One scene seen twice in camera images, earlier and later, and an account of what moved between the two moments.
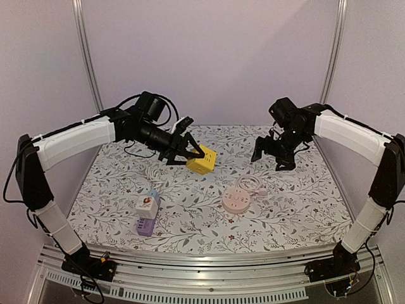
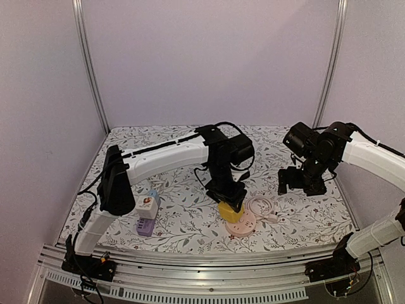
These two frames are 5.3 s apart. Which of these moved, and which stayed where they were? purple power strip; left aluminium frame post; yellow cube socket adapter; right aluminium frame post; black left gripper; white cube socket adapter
Moved: yellow cube socket adapter; black left gripper
Stayed: left aluminium frame post; right aluminium frame post; white cube socket adapter; purple power strip
